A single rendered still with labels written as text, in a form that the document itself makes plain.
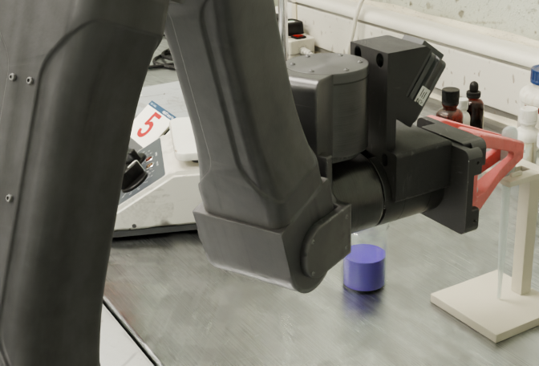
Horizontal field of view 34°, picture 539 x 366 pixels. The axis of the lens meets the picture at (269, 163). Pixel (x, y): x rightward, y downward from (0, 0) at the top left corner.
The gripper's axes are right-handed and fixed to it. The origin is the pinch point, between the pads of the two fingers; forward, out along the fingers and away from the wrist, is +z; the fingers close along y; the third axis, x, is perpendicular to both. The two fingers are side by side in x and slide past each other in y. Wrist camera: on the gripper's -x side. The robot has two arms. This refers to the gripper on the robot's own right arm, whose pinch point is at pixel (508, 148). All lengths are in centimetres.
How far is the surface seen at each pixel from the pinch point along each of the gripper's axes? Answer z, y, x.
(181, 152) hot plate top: -15.6, 28.9, 5.8
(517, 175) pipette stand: 0.1, -1.1, 1.9
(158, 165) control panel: -16.5, 33.0, 8.3
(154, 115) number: -6, 58, 11
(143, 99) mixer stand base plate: -2, 72, 13
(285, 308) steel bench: -15.3, 9.9, 14.6
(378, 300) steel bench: -7.7, 6.5, 14.5
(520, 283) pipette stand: 2.1, -0.5, 12.6
